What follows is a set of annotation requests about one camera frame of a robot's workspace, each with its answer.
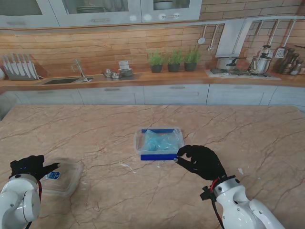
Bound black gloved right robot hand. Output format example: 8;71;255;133
173;145;228;182

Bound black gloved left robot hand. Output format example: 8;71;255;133
9;155;61;181

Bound clear plastic lid blue label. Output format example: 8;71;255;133
39;157;84;198

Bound clear plastic crate blue latches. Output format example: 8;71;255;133
133;126;185;162

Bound printed kitchen backdrop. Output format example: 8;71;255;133
0;0;305;107

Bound red black left arm cable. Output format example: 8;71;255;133
25;180;43;229

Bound red black arm cable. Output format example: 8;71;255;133
25;180;43;229
209;177;226;229

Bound red black right arm cable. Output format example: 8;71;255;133
209;177;226;229

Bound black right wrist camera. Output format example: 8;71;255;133
199;186;215;201

